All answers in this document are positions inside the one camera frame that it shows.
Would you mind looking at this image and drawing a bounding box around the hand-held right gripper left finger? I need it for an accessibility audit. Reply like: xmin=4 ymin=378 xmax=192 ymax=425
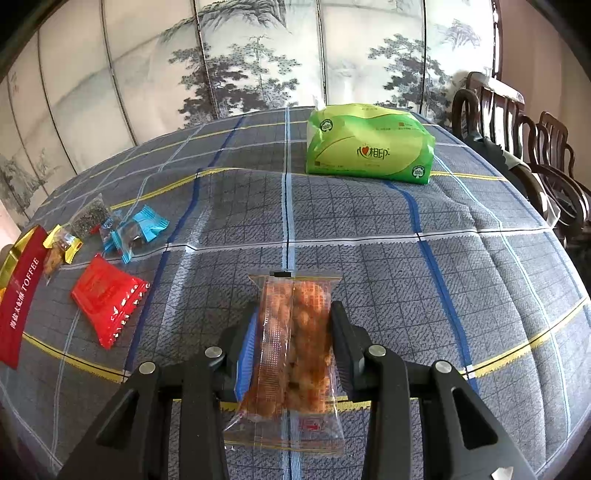
xmin=55 ymin=302 xmax=260 ymax=480

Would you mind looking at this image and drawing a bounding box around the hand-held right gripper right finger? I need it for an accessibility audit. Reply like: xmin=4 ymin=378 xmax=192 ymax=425
xmin=329 ymin=301 xmax=539 ymax=480

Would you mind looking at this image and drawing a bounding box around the clear packet of orange snack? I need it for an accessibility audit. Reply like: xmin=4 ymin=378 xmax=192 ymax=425
xmin=222 ymin=271 xmax=346 ymax=457

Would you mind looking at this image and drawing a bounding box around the clear grey-green snack packet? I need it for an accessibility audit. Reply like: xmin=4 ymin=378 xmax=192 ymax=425
xmin=69 ymin=194 xmax=112 ymax=241

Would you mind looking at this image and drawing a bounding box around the gold metal tin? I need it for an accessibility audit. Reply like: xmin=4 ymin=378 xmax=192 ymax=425
xmin=0 ymin=225 xmax=49 ymax=370

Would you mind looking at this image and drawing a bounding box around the grey plaid tablecloth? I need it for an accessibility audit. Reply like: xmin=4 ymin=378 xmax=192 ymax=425
xmin=0 ymin=105 xmax=591 ymax=480

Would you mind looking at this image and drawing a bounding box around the red snack packet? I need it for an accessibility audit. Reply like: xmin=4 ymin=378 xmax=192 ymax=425
xmin=71 ymin=254 xmax=151 ymax=350

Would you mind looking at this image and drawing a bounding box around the light blue candy packet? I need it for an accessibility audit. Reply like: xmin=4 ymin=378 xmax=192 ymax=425
xmin=133 ymin=205 xmax=170 ymax=244

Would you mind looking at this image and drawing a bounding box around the clear blue-edged candy packet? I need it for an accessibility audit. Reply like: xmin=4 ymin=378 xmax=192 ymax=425
xmin=102 ymin=220 xmax=149 ymax=265

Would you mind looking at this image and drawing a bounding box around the small clear blue candy packet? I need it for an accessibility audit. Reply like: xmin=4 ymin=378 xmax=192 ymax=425
xmin=98 ymin=210 xmax=124 ymax=241

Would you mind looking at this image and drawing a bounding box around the green tissue pack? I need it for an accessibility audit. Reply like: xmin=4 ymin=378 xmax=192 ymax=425
xmin=305 ymin=97 xmax=437 ymax=185

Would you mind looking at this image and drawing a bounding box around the yellow snack packet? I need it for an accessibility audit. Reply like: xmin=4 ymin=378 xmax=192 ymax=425
xmin=44 ymin=224 xmax=83 ymax=280

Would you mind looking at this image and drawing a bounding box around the dark cloth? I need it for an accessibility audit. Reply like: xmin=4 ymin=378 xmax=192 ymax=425
xmin=463 ymin=133 xmax=528 ymax=171

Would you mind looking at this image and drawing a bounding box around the dark wooden chair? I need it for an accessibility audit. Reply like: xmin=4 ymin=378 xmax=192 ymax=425
xmin=517 ymin=111 xmax=591 ymax=247
xmin=451 ymin=71 xmax=526 ymax=144

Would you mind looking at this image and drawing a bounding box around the painted folding screen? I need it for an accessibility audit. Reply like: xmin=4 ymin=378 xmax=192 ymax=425
xmin=0 ymin=0 xmax=504 ymax=227

